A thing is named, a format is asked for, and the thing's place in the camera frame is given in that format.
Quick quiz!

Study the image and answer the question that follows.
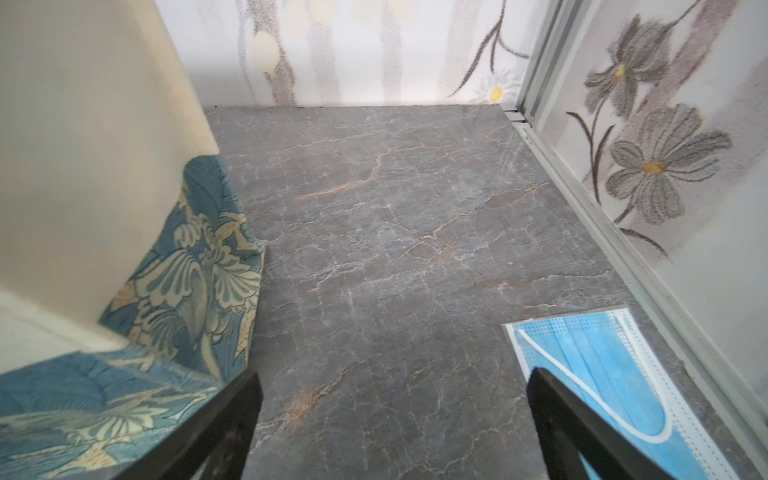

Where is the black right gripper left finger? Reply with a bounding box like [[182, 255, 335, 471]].
[[117, 369, 263, 479]]

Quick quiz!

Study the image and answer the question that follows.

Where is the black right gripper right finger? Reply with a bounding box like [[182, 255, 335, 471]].
[[526, 368, 670, 479]]

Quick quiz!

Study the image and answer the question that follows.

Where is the cream canvas tote bag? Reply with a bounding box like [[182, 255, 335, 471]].
[[1, 1, 265, 479]]

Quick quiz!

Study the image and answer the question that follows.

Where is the blue face mask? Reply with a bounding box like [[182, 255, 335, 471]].
[[504, 307, 737, 479]]

